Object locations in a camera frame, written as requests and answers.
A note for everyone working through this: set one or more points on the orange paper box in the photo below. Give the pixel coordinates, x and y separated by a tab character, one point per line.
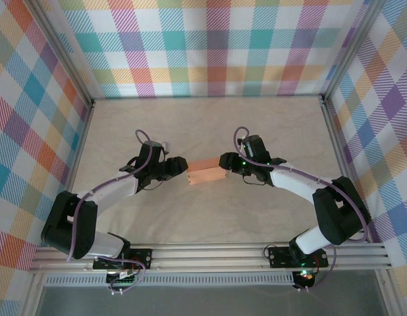
203	174

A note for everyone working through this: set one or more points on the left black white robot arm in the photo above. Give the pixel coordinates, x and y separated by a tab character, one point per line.
118	189

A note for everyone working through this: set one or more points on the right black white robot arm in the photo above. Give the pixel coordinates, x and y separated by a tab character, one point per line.
295	181

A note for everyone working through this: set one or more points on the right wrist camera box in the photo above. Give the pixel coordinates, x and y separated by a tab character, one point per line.
244	137

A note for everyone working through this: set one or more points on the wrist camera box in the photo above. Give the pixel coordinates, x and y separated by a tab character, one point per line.
166	147
244	137

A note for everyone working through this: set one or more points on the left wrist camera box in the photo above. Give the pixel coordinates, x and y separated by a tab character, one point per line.
166	147

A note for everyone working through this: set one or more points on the aluminium side rail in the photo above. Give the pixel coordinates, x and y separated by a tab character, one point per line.
75	164
343	164

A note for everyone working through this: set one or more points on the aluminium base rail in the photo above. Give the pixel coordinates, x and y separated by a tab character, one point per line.
206	258

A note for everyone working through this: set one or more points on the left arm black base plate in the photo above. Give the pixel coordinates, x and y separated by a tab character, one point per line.
142	256

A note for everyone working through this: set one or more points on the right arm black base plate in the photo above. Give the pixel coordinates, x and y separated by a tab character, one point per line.
279	256

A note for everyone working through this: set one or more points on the aluminium frame post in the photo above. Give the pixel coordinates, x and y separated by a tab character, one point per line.
351	49
63	52

